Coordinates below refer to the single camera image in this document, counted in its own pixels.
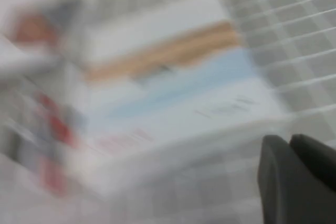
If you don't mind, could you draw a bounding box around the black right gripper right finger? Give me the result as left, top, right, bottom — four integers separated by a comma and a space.
289, 133, 336, 192

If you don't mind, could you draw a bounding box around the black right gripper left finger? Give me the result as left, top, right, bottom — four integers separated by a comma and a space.
257, 134, 336, 224

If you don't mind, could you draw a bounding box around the red gel pen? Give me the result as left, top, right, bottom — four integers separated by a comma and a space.
36, 90, 82, 154

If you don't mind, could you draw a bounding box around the white brochure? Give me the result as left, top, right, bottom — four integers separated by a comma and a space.
97, 116, 291, 201

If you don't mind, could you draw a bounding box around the grey checked tablecloth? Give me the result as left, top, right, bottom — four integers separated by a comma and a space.
0, 0, 336, 224

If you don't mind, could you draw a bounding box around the brochure with desert photo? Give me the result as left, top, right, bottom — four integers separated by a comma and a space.
78, 0, 288, 156

